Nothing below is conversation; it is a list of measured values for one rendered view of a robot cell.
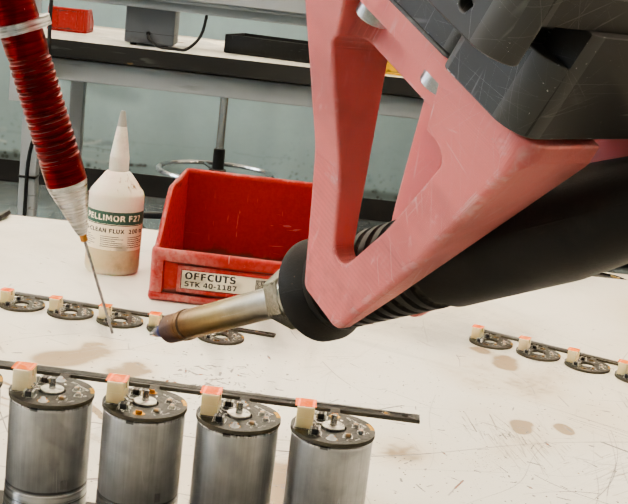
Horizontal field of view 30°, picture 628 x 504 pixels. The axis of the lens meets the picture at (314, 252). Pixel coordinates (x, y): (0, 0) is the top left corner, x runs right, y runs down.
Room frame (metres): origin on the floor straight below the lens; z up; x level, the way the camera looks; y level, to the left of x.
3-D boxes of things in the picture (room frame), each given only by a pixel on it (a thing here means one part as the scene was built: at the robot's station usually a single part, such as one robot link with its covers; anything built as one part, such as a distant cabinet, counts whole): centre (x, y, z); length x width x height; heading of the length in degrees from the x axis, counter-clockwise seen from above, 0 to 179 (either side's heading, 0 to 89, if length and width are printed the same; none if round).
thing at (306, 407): (0.32, 0.00, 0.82); 0.01 x 0.01 x 0.01; 88
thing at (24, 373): (0.32, 0.08, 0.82); 0.01 x 0.01 x 0.01; 88
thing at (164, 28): (2.81, 0.45, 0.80); 0.15 x 0.12 x 0.10; 4
